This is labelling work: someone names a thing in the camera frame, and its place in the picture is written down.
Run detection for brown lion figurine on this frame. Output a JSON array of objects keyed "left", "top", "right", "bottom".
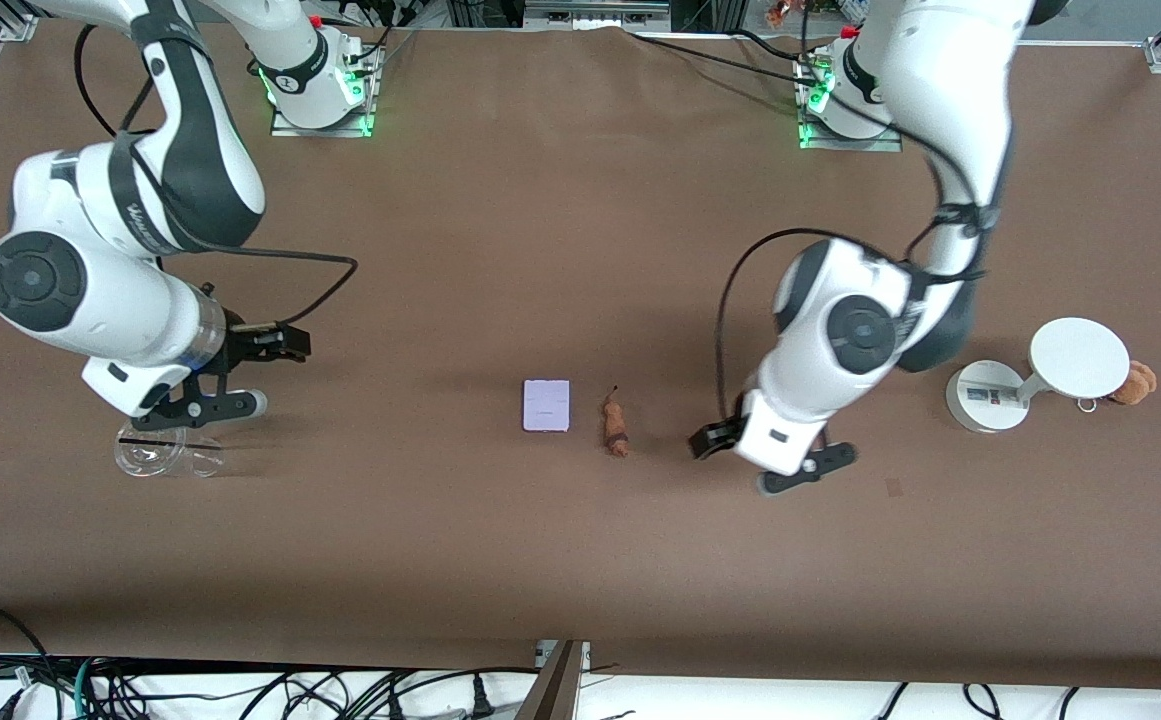
[{"left": 602, "top": 385, "right": 631, "bottom": 459}]

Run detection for clear glass cup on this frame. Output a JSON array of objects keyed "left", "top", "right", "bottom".
[{"left": 115, "top": 425, "right": 226, "bottom": 479}]

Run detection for lavender square box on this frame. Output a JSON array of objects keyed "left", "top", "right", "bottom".
[{"left": 523, "top": 379, "right": 572, "bottom": 433}]

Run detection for brown table cover sheet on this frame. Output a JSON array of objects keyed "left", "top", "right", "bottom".
[{"left": 0, "top": 28, "right": 1161, "bottom": 691}]

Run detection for white round disc stand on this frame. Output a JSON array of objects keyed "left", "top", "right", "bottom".
[{"left": 946, "top": 317, "right": 1131, "bottom": 434}]

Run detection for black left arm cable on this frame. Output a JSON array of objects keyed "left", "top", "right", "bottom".
[{"left": 715, "top": 130, "right": 1003, "bottom": 426}]

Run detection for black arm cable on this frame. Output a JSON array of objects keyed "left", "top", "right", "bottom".
[
  {"left": 715, "top": 130, "right": 1003, "bottom": 426},
  {"left": 73, "top": 22, "right": 359, "bottom": 331}
]

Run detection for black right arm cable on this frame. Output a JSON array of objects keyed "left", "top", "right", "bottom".
[{"left": 73, "top": 22, "right": 359, "bottom": 331}]

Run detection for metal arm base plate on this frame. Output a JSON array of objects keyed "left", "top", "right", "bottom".
[
  {"left": 798, "top": 50, "right": 903, "bottom": 153},
  {"left": 270, "top": 45, "right": 378, "bottom": 138}
]

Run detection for aluminium frame post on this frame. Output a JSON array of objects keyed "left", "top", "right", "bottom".
[{"left": 515, "top": 640, "right": 591, "bottom": 720}]

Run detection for black looped floor cable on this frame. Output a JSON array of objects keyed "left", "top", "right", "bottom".
[{"left": 0, "top": 604, "right": 71, "bottom": 720}]

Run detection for black cable across table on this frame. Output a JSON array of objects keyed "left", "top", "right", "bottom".
[{"left": 625, "top": 30, "right": 821, "bottom": 86}]

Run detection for green cable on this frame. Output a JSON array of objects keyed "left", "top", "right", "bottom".
[{"left": 73, "top": 655, "right": 99, "bottom": 720}]

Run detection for brown plush keychain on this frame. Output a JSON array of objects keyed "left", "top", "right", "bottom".
[{"left": 1077, "top": 360, "right": 1158, "bottom": 412}]

